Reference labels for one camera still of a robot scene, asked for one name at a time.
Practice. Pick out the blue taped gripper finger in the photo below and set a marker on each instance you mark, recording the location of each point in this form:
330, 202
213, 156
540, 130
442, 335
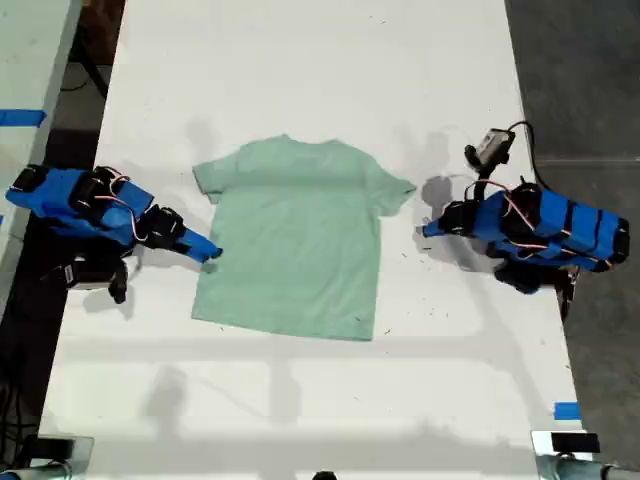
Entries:
436, 232
434, 225
192, 252
202, 242

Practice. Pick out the pale green T-shirt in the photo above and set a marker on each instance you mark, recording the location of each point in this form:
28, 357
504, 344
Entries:
295, 235

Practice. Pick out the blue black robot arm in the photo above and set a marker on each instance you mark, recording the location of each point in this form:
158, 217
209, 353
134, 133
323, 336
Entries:
75, 200
565, 230

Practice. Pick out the long blue tape strip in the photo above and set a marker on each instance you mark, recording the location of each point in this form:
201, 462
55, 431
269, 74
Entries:
22, 117

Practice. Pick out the white side table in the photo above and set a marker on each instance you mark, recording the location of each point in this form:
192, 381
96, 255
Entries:
25, 55

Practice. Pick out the short blue tape strip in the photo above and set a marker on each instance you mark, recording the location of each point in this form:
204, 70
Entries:
567, 411

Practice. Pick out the shiny metal plate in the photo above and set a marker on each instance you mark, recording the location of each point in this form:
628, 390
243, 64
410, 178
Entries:
84, 452
541, 442

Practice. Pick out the small black box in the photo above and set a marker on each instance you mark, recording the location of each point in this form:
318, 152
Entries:
54, 448
575, 442

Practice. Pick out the round black knob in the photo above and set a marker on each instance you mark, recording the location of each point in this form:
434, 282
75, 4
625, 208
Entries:
324, 475

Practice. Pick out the silver metal tube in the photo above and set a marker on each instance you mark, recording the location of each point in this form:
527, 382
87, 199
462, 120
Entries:
580, 470
35, 472

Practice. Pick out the camera black stalk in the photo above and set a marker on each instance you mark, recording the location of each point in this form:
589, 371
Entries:
118, 285
484, 176

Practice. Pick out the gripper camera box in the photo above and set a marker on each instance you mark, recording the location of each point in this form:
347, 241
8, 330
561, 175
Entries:
492, 143
80, 274

